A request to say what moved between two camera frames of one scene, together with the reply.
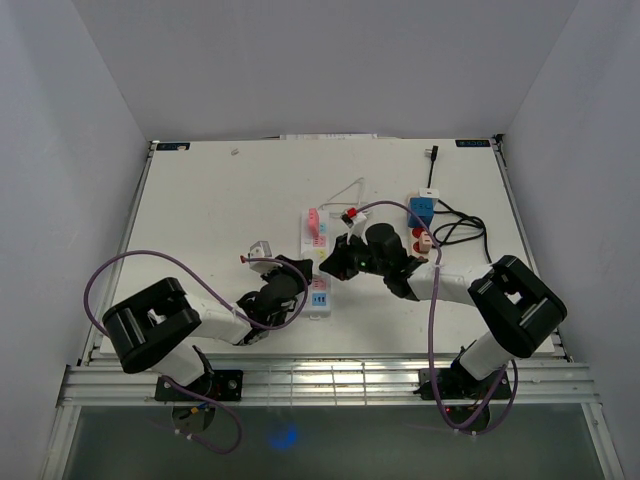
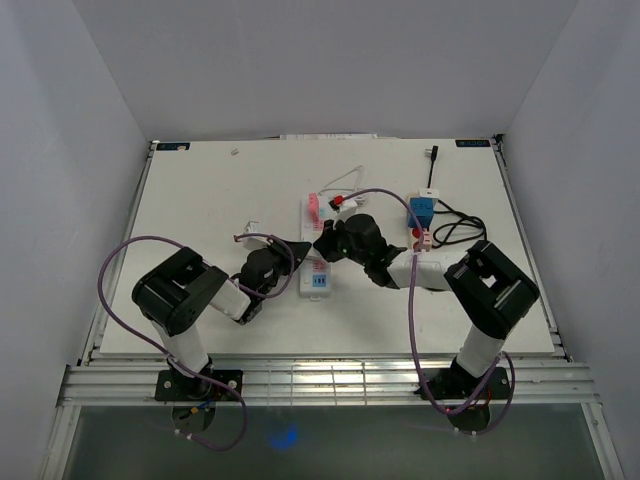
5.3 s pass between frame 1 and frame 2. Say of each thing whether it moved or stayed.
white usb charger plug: stayed
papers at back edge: stayed
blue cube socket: stayed
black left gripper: moved
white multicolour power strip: moved
